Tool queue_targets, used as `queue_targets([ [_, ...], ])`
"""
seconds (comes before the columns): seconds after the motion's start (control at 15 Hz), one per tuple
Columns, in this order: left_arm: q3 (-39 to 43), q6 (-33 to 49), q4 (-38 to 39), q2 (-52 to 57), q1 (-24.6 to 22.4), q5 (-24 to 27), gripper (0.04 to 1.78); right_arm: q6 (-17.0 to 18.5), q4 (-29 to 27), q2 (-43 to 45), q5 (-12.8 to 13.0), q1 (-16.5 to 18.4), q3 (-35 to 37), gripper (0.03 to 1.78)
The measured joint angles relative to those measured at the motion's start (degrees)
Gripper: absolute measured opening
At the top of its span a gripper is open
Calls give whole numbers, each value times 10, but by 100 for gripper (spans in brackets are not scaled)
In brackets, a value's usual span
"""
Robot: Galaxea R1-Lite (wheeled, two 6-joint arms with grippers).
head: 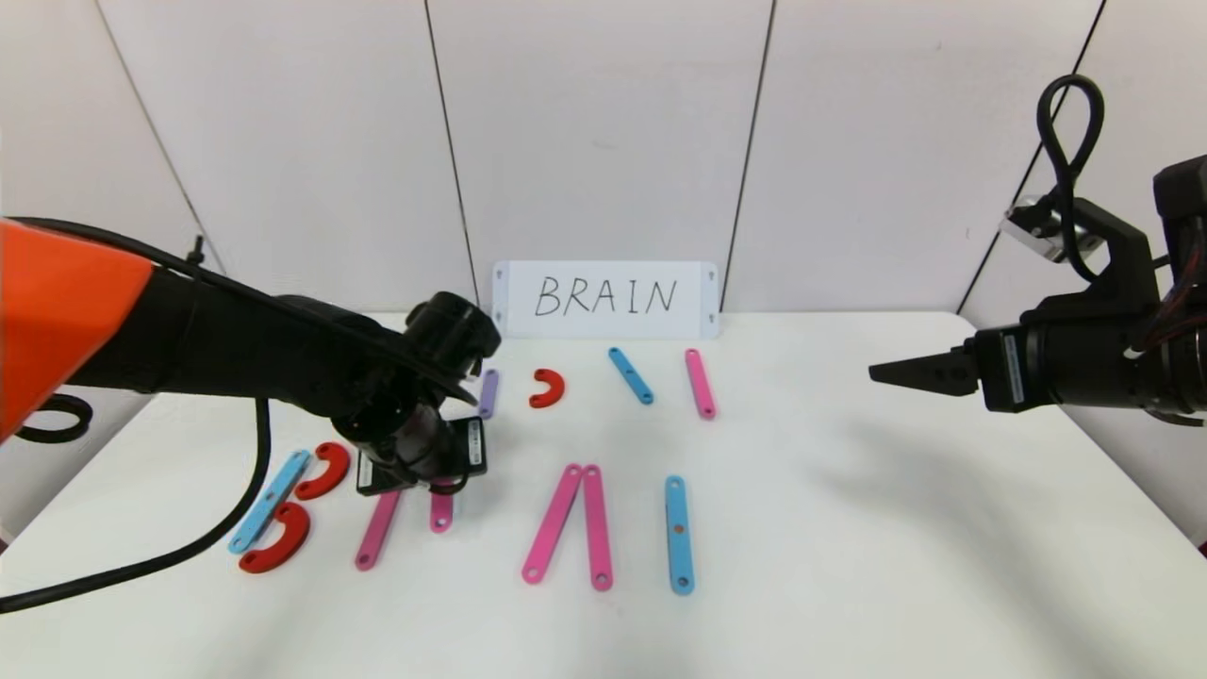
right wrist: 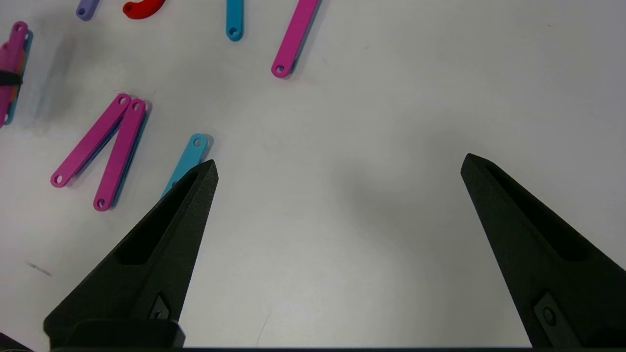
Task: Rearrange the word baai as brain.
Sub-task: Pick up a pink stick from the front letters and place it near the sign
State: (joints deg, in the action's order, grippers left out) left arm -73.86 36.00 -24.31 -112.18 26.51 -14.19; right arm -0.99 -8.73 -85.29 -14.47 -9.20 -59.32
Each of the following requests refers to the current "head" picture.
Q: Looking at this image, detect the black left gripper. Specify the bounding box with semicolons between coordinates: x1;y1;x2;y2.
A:
356;402;488;496

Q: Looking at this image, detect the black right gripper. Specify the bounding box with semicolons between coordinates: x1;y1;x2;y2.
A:
868;307;1164;414

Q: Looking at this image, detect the long pink bar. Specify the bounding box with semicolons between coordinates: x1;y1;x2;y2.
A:
521;463;584;585
582;464;615;592
355;489;404;572

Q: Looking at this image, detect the white BRAIN sign board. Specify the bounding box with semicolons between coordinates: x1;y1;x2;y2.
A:
492;261;720;340

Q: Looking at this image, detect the large red C piece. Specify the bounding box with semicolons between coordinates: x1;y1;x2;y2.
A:
294;441;352;501
238;502;312;574

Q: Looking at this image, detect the short blue bar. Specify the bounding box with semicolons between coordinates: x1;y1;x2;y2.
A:
607;347;654;406

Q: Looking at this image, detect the long blue bar orange underside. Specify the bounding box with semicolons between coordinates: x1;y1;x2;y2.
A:
665;475;696;596

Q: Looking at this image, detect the thick black hanging cable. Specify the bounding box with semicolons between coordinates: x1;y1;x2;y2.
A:
0;396;274;616

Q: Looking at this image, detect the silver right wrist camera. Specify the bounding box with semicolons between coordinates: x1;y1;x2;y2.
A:
1000;193;1104;265

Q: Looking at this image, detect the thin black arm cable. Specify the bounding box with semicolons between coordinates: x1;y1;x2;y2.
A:
9;217;477;406

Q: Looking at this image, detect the black looped camera cable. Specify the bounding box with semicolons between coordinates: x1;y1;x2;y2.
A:
1036;75;1106;284

